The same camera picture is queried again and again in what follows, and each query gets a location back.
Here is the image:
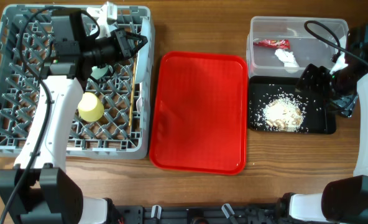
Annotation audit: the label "green saucer bowl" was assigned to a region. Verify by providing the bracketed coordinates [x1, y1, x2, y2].
[91, 65, 110, 80]

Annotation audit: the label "wooden chopstick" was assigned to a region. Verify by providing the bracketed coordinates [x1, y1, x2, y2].
[128, 58, 137, 128]

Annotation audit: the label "white tissue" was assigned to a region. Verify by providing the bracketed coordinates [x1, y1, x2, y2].
[275, 49, 300, 73]

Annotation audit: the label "yellow plastic cup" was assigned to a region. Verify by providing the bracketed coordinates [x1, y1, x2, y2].
[78, 92, 104, 122]

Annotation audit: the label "red snack wrapper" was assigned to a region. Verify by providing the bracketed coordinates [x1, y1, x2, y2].
[253, 39, 290, 49]

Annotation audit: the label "large light blue plate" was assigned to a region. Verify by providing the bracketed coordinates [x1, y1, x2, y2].
[135, 19, 151, 84]

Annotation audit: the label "white plastic fork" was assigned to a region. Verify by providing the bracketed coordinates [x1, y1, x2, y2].
[136, 96, 144, 114]

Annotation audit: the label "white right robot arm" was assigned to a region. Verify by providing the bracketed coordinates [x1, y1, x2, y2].
[275, 21, 368, 223]

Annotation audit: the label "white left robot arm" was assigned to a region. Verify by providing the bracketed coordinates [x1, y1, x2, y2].
[0, 6, 150, 223]

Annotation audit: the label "black food waste tray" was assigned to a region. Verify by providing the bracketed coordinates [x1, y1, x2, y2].
[248, 76, 336, 134]

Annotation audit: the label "clear plastic waste bin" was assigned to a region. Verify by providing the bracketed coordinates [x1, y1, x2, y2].
[246, 16, 349, 78]

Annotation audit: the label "grey plastic dishwasher rack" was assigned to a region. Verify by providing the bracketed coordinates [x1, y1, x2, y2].
[0, 4, 155, 159]

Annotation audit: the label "rice and nut leftovers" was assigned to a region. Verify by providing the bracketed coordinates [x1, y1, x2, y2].
[251, 94, 307, 133]

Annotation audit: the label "red plastic tray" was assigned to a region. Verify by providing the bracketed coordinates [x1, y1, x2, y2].
[149, 51, 248, 175]

